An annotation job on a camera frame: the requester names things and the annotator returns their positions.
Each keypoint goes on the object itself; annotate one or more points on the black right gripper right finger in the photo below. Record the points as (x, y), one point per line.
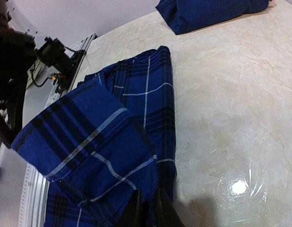
(166, 213)

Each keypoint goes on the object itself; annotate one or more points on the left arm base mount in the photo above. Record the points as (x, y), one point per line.
(52, 54)

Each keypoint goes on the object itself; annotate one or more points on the blue plaid garment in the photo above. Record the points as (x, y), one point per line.
(133, 164)

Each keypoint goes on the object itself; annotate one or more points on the aluminium front rail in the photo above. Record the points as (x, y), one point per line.
(64, 140)

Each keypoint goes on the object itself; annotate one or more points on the solid navy blue garment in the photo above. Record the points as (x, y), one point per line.
(183, 16)

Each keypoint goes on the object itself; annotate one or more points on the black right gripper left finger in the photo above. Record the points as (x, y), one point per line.
(132, 215)

